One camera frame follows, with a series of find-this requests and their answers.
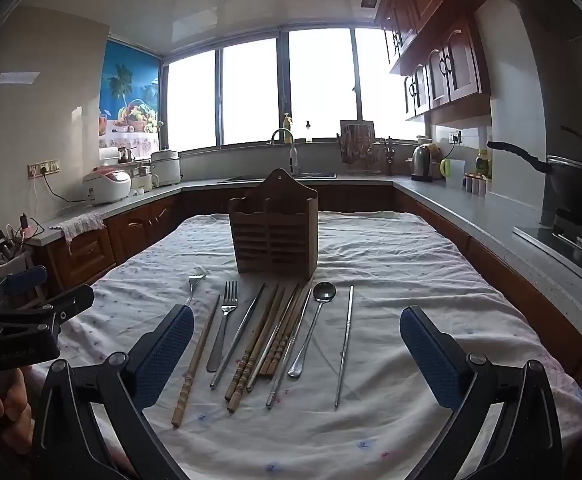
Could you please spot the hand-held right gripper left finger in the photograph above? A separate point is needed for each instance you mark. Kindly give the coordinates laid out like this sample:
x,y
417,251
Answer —
x,y
171,340

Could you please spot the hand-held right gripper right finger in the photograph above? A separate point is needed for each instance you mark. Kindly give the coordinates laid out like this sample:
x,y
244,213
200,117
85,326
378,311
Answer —
x,y
431,355

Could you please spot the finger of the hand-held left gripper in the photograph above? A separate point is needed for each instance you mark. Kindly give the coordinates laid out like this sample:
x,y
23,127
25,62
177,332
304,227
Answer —
x,y
26,278
56,310

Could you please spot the light wooden chopstick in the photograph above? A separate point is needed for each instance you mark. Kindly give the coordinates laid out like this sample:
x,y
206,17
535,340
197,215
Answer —
x,y
196,360

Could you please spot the large metal fork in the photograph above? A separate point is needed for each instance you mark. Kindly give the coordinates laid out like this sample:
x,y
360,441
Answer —
x,y
226,310

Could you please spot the small metal fork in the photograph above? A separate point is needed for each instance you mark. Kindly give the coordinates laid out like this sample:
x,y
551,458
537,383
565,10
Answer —
x,y
197,277

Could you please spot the brown wooden chopstick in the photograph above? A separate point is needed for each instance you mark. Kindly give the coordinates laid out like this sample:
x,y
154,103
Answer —
x,y
251,367
273,337
251,342
286,332

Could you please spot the wooden utensil holder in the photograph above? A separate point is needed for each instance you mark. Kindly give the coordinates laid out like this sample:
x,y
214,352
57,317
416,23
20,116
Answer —
x,y
273,237

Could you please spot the person's left hand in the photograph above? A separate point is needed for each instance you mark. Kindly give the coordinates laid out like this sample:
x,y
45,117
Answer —
x,y
6,410

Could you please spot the white lace cloth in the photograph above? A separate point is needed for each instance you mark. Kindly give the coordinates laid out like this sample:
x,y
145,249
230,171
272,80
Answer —
x,y
78,225

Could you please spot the white floral tablecloth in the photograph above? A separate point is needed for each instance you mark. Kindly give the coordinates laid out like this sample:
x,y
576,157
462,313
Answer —
x,y
396,270

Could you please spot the wooden base cabinets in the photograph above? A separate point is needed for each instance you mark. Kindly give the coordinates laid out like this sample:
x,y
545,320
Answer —
x,y
136,230

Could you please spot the pink and white rice cooker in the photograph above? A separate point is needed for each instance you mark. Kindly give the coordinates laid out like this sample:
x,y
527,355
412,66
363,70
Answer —
x,y
106,185

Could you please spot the white blender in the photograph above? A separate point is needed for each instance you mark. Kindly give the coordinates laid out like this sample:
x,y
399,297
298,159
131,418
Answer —
x,y
141,180

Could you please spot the grey kitchen countertop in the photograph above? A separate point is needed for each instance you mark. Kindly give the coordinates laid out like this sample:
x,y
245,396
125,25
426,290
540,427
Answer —
x,y
436,200

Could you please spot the white electric pot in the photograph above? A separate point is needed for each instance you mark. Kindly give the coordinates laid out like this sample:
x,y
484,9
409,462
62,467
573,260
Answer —
x,y
165,166

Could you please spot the gas stove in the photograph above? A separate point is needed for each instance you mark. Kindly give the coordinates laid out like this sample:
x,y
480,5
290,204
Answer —
x,y
566,242

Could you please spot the row of spice jars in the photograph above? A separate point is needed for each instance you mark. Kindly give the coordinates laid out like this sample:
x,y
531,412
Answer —
x,y
477,185

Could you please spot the steel electric kettle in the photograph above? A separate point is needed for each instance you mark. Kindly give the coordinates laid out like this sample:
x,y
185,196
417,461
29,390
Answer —
x,y
423,162

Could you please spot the steel sink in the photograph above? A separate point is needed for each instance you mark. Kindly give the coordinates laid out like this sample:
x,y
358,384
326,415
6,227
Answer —
x,y
276,178

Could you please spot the yellow oil bottle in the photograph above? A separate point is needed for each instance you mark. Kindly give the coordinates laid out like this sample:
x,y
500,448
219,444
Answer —
x,y
483,162

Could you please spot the knife and scissors holder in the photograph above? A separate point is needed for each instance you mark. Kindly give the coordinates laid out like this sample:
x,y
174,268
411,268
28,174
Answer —
x,y
388,154

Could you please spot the blue tropical roller blind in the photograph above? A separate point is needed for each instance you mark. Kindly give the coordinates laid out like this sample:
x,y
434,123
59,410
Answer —
x,y
128,90

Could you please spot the white bowl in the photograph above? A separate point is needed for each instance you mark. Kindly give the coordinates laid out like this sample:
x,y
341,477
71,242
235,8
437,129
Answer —
x,y
423,139

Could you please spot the dish rack with cutting board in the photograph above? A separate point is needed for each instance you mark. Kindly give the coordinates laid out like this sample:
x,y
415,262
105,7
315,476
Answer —
x,y
356,142

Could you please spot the black wok with lid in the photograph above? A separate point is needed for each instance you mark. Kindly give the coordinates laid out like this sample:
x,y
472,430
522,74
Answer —
x,y
576,180

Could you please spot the metal kitchen faucet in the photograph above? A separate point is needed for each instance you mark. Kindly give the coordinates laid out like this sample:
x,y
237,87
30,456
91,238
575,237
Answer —
x,y
285,142

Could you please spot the yellow dish soap bottle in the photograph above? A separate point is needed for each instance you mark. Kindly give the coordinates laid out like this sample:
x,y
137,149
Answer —
x,y
287,121

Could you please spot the clear pump dispenser bottle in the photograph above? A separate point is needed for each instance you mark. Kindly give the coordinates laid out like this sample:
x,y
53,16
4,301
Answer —
x,y
308,132

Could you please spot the kitchen window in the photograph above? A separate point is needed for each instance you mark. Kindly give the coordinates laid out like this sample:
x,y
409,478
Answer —
x,y
291,85

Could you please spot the wooden upper cabinets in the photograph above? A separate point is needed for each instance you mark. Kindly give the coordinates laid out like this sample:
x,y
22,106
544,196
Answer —
x,y
436,45

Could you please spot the range hood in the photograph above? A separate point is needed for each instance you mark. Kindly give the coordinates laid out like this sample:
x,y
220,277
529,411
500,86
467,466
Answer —
x,y
551,15

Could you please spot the wall outlet strip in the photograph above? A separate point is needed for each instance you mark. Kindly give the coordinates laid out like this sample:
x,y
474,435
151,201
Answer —
x,y
43,166

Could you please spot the wall outlet with plug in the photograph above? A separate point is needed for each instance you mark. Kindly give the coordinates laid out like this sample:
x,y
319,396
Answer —
x,y
455,136

